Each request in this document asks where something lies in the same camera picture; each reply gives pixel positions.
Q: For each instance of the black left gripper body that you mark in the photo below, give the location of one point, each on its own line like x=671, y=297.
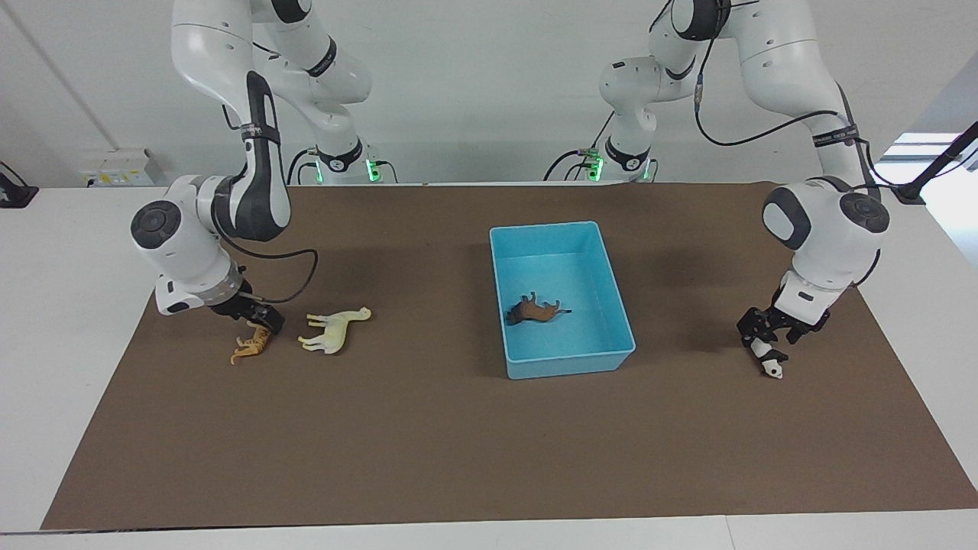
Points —
x=791, y=317

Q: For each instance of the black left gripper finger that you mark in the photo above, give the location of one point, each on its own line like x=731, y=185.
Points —
x=747, y=332
x=787, y=336

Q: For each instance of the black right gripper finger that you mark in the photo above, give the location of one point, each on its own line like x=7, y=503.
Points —
x=252, y=323
x=275, y=324

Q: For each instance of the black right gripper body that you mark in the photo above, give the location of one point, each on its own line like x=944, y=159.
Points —
x=243, y=305

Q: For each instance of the orange striped tiger toy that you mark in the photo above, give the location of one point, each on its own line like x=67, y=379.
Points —
x=254, y=347

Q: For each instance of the black and white panda toy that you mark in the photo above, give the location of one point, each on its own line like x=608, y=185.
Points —
x=772, y=370

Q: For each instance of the cream llama toy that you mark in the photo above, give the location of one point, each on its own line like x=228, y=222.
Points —
x=334, y=330

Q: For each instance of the brown lion toy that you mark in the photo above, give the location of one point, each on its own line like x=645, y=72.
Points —
x=539, y=310

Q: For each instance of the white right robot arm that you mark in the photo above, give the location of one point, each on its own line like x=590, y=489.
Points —
x=191, y=237

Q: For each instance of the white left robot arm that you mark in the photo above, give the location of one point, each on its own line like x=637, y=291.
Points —
x=821, y=229

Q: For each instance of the light blue plastic storage box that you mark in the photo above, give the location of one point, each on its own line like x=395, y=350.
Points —
x=565, y=336

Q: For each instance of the brown table mat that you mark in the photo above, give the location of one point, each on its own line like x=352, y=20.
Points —
x=428, y=443

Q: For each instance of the black clamped pole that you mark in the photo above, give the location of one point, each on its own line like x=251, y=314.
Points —
x=936, y=164

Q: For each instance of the black desk clamp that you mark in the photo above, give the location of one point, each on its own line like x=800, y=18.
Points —
x=14, y=192

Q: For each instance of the white wall socket box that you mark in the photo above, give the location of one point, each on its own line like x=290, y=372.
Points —
x=118, y=168

